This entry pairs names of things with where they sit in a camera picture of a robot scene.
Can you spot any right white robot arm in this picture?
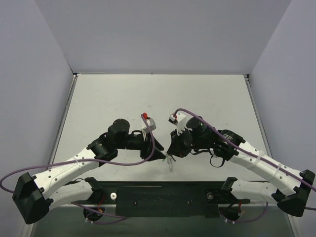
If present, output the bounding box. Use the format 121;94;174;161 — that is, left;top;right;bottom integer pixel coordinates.
167;113;316;217

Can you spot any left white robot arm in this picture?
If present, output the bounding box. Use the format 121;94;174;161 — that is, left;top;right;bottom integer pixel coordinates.
12;114;164;224

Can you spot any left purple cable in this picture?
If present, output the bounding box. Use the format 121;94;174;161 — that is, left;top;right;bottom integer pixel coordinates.
0;115;156;193

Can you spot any purple cable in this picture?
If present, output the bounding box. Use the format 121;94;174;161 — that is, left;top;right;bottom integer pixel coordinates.
0;115;156;193
172;108;316;192

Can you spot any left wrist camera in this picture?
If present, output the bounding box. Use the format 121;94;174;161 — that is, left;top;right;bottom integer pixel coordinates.
141;113;157;136

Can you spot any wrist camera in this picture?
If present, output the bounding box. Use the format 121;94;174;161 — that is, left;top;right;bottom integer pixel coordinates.
168;113;187;135
141;113;157;136

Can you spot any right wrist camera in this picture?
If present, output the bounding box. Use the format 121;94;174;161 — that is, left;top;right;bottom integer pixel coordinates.
168;113;187;135

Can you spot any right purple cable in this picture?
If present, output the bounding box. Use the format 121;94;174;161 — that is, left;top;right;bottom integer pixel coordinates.
172;108;316;192

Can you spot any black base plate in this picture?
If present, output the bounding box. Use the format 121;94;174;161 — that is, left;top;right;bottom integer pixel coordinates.
80;181;250;218

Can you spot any aluminium table frame rail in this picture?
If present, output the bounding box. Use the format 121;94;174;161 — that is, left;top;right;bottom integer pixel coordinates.
20;74;78;237

